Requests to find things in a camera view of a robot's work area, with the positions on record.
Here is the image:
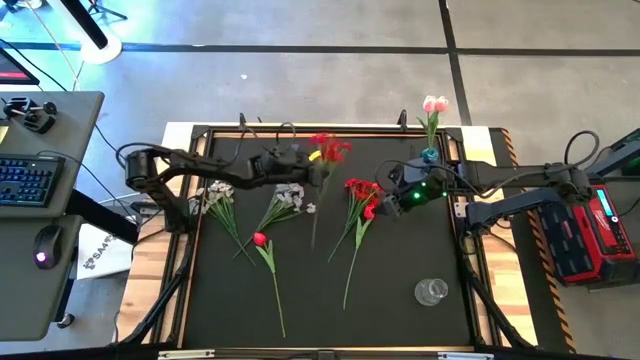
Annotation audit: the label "black power adapter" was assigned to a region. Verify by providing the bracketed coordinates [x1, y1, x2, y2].
[130, 200, 164, 215]

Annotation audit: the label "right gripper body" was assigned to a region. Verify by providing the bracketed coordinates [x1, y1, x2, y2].
[387, 174, 451, 214]

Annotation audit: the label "red artificial flower bunch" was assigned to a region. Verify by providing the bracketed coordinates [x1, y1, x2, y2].
[307, 132, 354, 251]
[327, 177, 384, 264]

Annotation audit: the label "pink artificial tulips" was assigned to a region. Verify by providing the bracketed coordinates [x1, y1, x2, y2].
[416, 94, 450, 151]

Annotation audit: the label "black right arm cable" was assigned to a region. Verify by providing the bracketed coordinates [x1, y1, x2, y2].
[563, 129, 601, 169]

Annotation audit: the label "grey side desk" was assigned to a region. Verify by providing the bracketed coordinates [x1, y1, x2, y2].
[0, 214, 84, 342]

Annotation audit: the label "yellow cord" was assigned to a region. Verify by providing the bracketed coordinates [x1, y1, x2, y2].
[24, 0, 84, 91]

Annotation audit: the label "black computer mouse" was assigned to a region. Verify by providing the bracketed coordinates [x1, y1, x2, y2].
[32, 224, 64, 270]

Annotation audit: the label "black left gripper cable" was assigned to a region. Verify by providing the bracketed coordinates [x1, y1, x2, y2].
[234, 122, 299, 156]

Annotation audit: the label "black tripod stand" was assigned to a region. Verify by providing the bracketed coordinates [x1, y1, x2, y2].
[87, 0, 129, 21]

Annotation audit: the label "black desk monitor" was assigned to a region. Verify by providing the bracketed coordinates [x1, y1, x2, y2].
[0, 47, 40, 86]

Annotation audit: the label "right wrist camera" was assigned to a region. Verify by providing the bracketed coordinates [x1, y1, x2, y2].
[399, 159, 432, 185]

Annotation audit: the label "yellow black hazard tape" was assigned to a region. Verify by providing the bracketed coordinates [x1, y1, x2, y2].
[499, 128, 577, 354]

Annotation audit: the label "white artificial flower bunch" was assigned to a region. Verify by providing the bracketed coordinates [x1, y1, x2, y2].
[192, 179, 256, 266]
[233, 182, 317, 260]

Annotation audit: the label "black frame strut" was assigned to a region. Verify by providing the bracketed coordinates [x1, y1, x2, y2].
[462, 259, 534, 349]
[119, 234, 199, 346]

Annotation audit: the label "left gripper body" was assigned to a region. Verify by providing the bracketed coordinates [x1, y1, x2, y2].
[252, 148, 312, 189]

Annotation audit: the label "clear round glass vase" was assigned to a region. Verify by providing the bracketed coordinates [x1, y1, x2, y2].
[413, 277, 450, 307]

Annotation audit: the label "red power box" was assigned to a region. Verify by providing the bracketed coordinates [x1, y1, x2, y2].
[537, 183, 640, 287]

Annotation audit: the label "black desk clamp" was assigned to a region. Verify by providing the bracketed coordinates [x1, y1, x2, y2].
[2, 96, 58, 135]

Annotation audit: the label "tall black white post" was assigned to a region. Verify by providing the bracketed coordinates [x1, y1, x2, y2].
[59, 0, 124, 65]

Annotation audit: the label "white printed bag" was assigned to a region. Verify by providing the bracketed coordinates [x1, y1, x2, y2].
[77, 223, 134, 281]

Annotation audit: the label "backlit black keyboard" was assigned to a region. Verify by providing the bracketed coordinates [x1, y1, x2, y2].
[0, 153, 66, 209]

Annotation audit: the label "green black device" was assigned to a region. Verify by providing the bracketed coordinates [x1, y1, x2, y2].
[582, 128, 640, 177]

